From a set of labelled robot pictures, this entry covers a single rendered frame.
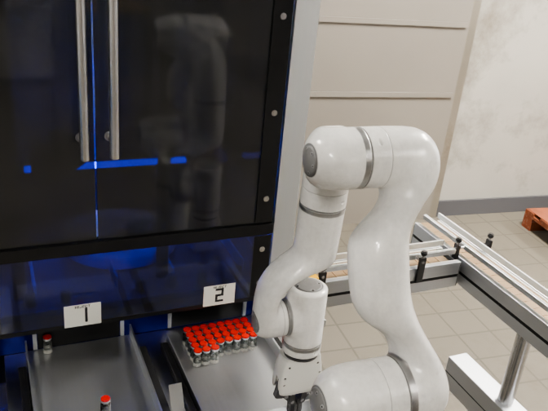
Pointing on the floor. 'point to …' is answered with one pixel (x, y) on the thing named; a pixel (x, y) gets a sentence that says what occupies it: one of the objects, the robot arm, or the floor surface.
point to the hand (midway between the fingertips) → (293, 407)
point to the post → (293, 123)
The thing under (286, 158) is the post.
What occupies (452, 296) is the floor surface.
